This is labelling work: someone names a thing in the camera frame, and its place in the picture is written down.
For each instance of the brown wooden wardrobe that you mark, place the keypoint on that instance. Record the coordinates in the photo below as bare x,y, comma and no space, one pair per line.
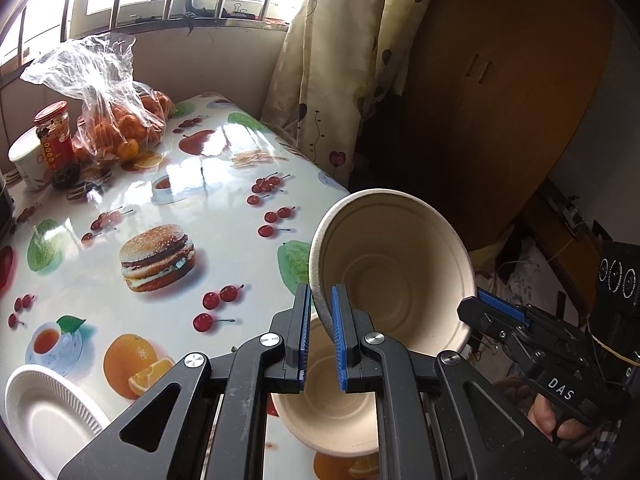
500,85

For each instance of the pile of small oranges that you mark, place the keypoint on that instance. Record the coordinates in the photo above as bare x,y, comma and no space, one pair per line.
127,150

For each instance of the black hook clip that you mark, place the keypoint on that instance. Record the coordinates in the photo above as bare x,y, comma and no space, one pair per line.
192,7

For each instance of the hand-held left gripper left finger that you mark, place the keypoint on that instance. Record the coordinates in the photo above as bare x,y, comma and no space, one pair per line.
301,335

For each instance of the cream patterned curtain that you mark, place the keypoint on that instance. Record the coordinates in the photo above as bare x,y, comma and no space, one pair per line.
340,60

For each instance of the person's right forearm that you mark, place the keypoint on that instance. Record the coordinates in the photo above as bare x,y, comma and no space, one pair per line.
600,445

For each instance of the person's right hand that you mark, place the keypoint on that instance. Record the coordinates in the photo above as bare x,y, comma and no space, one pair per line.
542,412

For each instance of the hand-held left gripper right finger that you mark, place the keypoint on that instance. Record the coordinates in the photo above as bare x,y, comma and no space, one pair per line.
341,335

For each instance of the red label sauce jar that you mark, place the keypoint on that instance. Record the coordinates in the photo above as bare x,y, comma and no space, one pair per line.
55,145

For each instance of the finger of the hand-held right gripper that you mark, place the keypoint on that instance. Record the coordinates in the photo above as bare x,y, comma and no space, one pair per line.
485,320
502,306

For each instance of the clear plastic bag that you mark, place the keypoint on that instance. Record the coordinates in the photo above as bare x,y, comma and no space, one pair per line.
95,70

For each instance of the fruit printed tablecloth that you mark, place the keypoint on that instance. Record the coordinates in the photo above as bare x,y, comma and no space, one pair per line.
175,200

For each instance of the beige paper bowl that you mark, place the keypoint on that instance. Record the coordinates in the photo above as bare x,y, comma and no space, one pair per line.
330,420
390,270

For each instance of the white plastic tub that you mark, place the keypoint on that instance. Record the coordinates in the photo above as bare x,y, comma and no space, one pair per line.
27,165

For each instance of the white ribbed paper plate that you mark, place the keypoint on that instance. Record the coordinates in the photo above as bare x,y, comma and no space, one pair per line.
45,415

